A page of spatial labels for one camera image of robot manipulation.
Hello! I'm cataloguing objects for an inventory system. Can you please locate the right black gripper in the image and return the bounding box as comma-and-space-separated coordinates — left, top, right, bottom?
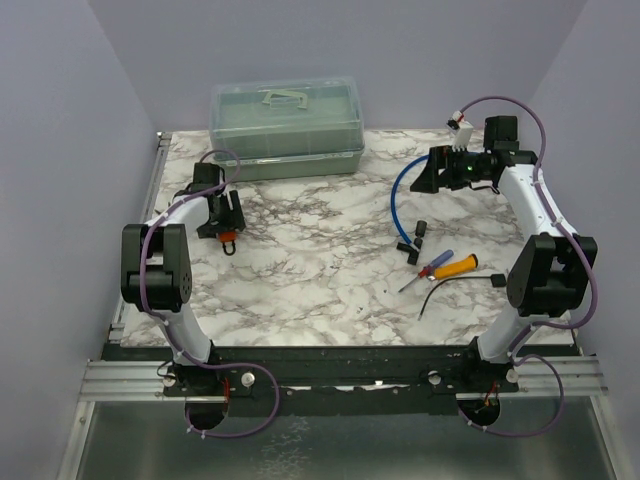
411, 146, 491, 193

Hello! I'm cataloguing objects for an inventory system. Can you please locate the orange padlock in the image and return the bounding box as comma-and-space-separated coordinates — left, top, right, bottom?
217, 231, 237, 256

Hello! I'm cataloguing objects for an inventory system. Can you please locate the clear green plastic storage box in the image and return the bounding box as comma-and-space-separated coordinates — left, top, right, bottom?
209, 77, 365, 182

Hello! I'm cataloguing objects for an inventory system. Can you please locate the thin black cable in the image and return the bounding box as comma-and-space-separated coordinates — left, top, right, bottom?
417, 272, 506, 322

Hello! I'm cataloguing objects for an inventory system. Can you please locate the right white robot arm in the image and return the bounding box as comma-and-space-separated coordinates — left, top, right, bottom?
410, 111, 598, 392

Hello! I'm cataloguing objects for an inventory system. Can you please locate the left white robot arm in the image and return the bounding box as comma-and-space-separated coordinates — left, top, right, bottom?
120, 162, 246, 395

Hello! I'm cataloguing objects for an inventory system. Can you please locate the blue red screwdriver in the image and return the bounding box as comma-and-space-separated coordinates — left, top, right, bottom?
398, 249, 454, 293

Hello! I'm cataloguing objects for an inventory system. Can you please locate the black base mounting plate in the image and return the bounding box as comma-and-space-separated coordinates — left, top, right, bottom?
99, 341, 521, 417

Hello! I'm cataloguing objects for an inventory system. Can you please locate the blue cable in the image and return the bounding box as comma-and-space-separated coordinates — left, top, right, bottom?
389, 152, 436, 247

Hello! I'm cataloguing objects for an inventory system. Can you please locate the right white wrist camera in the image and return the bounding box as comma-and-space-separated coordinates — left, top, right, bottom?
446, 110, 474, 152

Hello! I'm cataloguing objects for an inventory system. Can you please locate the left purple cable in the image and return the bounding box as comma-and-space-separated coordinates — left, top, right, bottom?
137, 148, 282, 441

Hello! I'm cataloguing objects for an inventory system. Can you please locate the purple cable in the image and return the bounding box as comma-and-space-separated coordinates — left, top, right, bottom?
451, 94, 601, 437
137, 148, 282, 441

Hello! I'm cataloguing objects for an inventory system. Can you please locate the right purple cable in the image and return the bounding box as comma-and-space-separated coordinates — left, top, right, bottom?
451, 94, 601, 437

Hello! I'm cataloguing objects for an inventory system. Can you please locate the orange handled tool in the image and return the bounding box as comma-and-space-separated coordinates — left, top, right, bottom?
432, 254, 478, 280

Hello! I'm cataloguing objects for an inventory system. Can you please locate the aluminium rail frame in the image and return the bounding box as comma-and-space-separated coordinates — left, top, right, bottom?
61, 130, 626, 479

